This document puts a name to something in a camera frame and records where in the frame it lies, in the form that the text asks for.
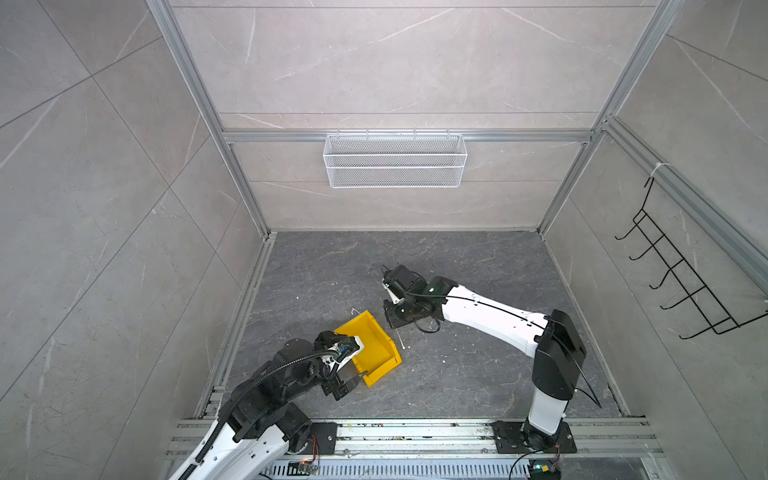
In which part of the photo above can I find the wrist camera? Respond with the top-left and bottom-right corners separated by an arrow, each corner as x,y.
382,281 -> 403,304
333,336 -> 364,364

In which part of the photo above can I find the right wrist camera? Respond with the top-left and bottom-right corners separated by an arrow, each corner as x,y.
382,281 -> 403,304

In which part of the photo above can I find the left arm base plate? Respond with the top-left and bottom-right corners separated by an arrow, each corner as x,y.
288,422 -> 339,455

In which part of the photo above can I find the aluminium mounting rail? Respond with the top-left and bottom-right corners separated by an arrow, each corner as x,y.
164,418 -> 664,462

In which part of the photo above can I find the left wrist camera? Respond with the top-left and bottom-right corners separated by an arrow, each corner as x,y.
333,336 -> 364,364

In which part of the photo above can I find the yellow plastic bin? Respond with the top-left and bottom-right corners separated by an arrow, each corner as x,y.
334,311 -> 402,387

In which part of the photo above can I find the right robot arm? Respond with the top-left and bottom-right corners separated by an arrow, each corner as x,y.
382,265 -> 587,453

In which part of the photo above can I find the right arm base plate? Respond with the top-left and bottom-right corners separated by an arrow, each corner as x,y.
490,420 -> 577,454

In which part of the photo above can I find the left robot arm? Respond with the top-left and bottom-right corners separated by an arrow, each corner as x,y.
171,330 -> 364,479

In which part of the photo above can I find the small thin screwdriver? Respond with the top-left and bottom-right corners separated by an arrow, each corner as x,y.
394,329 -> 406,350

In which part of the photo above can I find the black wire hook rack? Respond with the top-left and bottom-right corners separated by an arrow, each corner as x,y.
614,177 -> 767,340

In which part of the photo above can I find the white cable duct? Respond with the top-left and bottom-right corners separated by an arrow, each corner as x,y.
257,458 -> 531,479

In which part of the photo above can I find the white wire mesh basket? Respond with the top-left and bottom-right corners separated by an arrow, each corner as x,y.
323,133 -> 468,189

